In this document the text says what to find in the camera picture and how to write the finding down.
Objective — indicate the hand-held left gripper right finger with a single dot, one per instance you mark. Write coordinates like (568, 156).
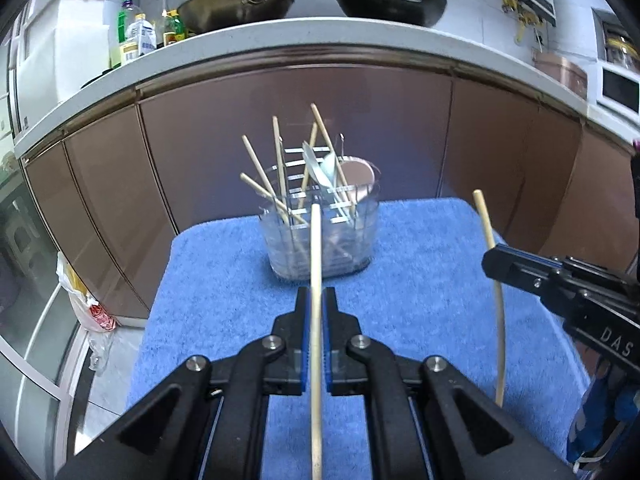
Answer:
(330, 360)

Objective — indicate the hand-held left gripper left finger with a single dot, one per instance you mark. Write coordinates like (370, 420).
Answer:
(300, 360)

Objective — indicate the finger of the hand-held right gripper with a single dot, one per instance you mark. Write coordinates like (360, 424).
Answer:
(520, 267)

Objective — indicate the clear plastic utensil holder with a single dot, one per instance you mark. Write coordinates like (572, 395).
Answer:
(350, 250)

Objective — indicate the person's blue patterned clothing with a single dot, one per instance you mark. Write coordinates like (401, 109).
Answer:
(600, 410)

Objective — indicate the blue towel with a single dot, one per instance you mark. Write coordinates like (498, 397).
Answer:
(210, 285)

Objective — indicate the pink cup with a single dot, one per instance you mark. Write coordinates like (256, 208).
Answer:
(360, 175)

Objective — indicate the white spoon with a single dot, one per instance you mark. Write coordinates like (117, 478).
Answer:
(330, 167)
(312, 162)

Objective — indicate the pink metal bin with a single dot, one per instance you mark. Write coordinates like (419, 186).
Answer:
(560, 72)

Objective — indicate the white countertop appliance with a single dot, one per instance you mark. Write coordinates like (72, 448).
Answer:
(620, 85)

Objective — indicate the clear plastic bag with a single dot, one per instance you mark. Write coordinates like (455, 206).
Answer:
(85, 305)

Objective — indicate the brown kitchen base cabinet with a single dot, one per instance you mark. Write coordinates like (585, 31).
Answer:
(200, 135)

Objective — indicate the glass sliding door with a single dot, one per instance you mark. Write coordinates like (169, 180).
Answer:
(30, 360)

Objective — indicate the white speckled countertop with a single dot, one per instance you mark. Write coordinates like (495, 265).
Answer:
(350, 35)

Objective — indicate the small green bottle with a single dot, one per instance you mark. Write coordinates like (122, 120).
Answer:
(177, 27)

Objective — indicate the blue label plastic bottle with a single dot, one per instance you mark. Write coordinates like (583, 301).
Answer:
(142, 35)

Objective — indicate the gold cap glass bottle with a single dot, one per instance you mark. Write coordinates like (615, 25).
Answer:
(165, 25)

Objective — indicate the large green label oil bottle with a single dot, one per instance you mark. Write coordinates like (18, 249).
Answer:
(122, 35)

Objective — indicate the white refrigerator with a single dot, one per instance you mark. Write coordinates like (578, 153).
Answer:
(65, 35)

